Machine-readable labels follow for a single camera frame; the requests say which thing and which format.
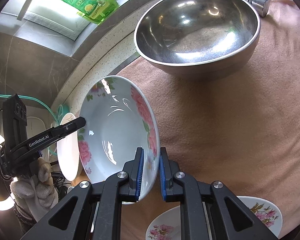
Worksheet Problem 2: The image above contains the plain white plate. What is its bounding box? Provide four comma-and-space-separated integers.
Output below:
56, 113, 84, 181

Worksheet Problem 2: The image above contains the white pink floral deep plate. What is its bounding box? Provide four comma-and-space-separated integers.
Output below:
77, 75, 160, 199

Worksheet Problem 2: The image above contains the left gloved hand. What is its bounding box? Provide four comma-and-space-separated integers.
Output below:
10, 158, 58, 222

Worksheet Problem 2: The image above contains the floral plate at bottom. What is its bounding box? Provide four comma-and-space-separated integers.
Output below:
145, 196, 283, 239

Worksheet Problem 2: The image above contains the peach terry towel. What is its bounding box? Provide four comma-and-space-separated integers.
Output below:
120, 0, 300, 238

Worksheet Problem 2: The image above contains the green dish soap bottle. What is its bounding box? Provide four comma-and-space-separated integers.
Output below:
41, 0, 120, 25

